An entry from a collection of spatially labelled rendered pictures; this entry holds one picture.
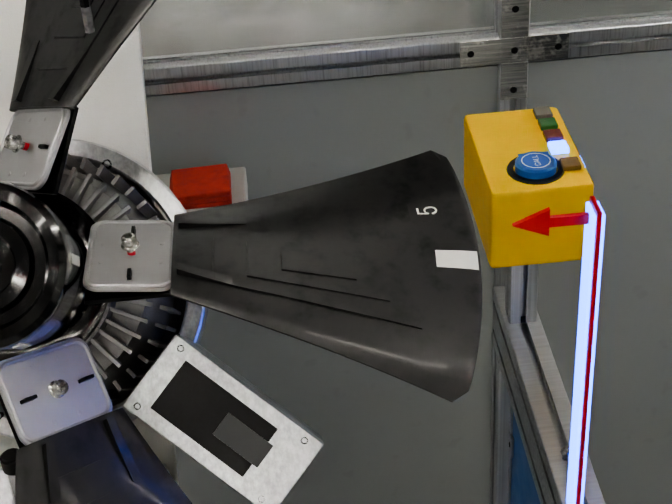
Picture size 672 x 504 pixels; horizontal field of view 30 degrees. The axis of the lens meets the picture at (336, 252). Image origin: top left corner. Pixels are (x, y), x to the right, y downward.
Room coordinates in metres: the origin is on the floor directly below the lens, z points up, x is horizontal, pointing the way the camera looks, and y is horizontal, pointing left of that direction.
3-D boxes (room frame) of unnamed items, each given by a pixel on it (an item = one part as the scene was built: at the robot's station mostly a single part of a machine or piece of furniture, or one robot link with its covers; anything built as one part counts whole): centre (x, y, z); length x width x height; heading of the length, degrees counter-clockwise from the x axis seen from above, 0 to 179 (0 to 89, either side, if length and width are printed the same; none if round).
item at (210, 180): (1.37, 0.17, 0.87); 0.08 x 0.08 x 0.02; 3
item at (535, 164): (1.02, -0.20, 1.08); 0.04 x 0.04 x 0.02
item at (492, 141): (1.07, -0.20, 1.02); 0.16 x 0.10 x 0.11; 2
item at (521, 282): (1.07, -0.20, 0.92); 0.03 x 0.03 x 0.12; 2
